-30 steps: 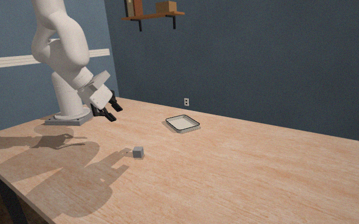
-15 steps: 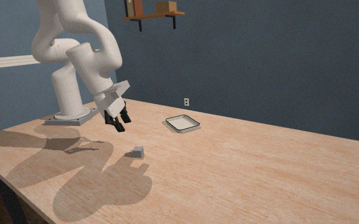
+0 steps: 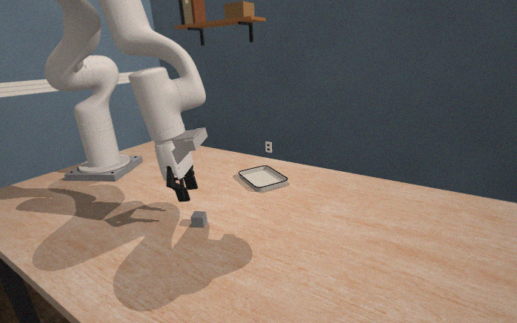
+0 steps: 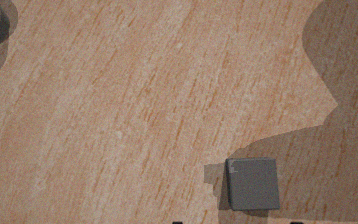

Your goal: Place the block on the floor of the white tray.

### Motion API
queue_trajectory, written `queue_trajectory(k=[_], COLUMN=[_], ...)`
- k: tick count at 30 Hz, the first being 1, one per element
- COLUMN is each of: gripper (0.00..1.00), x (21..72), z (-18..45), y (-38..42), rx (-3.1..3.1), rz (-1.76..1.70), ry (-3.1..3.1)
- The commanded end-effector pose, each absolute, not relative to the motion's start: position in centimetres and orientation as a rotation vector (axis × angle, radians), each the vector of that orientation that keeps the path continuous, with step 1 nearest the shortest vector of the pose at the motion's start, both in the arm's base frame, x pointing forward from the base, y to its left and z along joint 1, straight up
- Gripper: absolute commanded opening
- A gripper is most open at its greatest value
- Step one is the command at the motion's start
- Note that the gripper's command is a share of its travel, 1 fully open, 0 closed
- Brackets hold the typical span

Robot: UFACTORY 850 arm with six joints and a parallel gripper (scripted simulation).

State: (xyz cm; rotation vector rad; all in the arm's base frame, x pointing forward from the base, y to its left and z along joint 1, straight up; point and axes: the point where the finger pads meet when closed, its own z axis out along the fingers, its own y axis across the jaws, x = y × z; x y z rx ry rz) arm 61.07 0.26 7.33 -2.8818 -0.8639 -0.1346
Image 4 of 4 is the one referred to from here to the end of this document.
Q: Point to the dark grey block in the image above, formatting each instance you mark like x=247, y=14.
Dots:
x=252, y=184

